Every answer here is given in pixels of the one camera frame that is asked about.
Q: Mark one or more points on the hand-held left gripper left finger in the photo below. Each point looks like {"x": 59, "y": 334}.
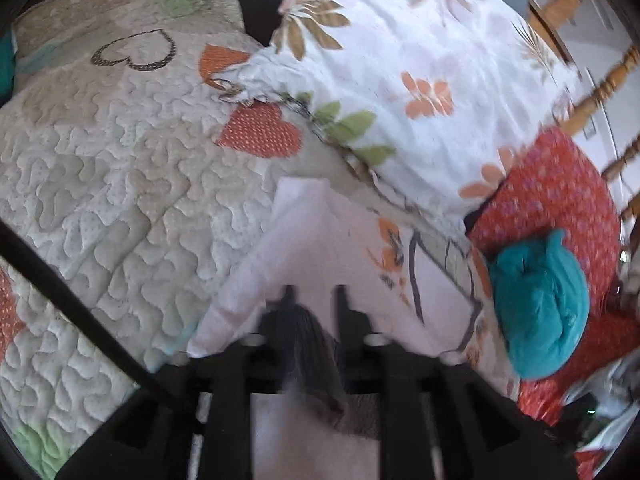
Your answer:
{"x": 287, "y": 305}

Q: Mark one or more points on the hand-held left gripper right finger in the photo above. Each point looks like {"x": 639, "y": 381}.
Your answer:
{"x": 343, "y": 305}

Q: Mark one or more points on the white printed small garment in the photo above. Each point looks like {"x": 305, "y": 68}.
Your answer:
{"x": 320, "y": 240}

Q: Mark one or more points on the teal rolled cloth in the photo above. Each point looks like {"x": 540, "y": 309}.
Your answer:
{"x": 542, "y": 305}

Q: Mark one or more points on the quilted heart-pattern bedspread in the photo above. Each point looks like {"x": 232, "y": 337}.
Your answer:
{"x": 110, "y": 195}

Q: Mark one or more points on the red patterned pillow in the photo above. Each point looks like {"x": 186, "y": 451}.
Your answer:
{"x": 555, "y": 195}

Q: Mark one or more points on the white floral pillow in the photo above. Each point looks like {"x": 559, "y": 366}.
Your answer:
{"x": 415, "y": 60}

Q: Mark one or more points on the white and grey crumpled cloth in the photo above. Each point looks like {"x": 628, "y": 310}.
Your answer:
{"x": 607, "y": 400}

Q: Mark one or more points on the teal fabric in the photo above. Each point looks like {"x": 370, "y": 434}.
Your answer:
{"x": 6, "y": 70}

